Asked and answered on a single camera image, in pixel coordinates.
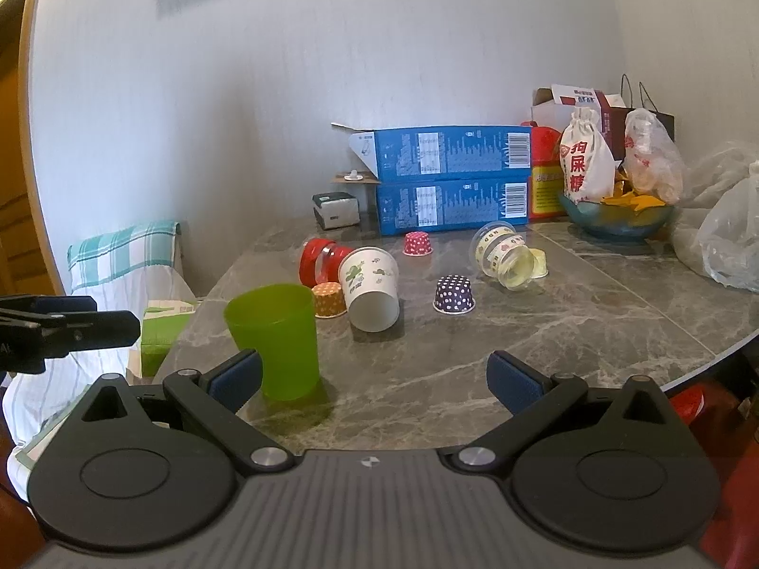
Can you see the white cardboard box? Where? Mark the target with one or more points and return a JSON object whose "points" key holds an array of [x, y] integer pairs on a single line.
{"points": [[563, 104]]}

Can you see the green checked cloth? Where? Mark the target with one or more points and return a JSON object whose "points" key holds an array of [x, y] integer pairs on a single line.
{"points": [[121, 249]]}

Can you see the small black and white box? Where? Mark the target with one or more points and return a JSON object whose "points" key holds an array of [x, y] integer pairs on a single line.
{"points": [[337, 210]]}

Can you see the orange dotted paper cup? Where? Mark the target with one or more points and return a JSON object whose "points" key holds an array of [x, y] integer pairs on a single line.
{"points": [[329, 301]]}

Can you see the yellow snack packets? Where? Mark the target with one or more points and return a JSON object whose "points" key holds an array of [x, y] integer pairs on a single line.
{"points": [[631, 198]]}

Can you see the white striped cloth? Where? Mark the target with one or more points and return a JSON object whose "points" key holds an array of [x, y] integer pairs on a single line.
{"points": [[89, 379]]}

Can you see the small pale yellow cup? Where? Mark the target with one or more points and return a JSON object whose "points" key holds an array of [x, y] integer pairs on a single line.
{"points": [[540, 264]]}

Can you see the red and yellow carton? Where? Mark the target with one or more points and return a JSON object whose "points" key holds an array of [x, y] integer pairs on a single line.
{"points": [[544, 172]]}

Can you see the blue cardboard box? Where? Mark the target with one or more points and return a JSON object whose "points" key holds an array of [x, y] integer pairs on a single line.
{"points": [[450, 151], [450, 204]]}

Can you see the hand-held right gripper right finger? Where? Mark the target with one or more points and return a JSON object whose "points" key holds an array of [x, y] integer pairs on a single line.
{"points": [[514, 382]]}

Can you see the red stool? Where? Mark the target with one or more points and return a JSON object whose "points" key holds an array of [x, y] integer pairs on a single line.
{"points": [[726, 444]]}

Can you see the red clear plastic cup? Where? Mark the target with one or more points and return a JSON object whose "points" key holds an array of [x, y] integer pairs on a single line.
{"points": [[314, 261]]}

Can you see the clear plastic bag red print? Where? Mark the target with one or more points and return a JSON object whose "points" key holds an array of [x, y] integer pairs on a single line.
{"points": [[652, 154]]}

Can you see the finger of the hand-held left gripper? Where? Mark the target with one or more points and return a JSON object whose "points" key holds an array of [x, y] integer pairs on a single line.
{"points": [[101, 329], [65, 304]]}

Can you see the clear printed plastic cup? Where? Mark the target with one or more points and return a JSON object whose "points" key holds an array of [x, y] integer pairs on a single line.
{"points": [[501, 255]]}

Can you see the blue glass bowl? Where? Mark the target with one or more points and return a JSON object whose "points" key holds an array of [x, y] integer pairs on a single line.
{"points": [[611, 222]]}

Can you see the green plastic cup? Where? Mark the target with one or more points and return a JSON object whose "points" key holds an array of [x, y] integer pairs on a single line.
{"points": [[278, 338]]}

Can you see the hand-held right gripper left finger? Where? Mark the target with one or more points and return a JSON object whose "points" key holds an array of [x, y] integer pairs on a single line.
{"points": [[236, 378]]}

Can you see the white printed paper cup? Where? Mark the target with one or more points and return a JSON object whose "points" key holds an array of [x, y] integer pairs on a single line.
{"points": [[370, 284]]}

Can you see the pink dotted paper cup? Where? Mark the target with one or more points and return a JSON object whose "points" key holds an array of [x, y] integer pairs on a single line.
{"points": [[417, 244]]}

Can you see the large white plastic bag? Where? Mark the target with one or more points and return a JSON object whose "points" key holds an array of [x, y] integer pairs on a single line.
{"points": [[723, 231]]}

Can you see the purple dotted paper cup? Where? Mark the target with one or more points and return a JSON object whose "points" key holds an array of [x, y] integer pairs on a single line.
{"points": [[454, 294]]}

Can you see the green tissue box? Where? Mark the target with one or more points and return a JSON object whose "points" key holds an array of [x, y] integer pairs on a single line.
{"points": [[163, 332]]}

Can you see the dark maroon paper bag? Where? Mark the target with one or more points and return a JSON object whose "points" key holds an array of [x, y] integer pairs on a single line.
{"points": [[616, 124]]}

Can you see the wooden door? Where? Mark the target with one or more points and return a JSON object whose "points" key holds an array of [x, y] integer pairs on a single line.
{"points": [[18, 160]]}

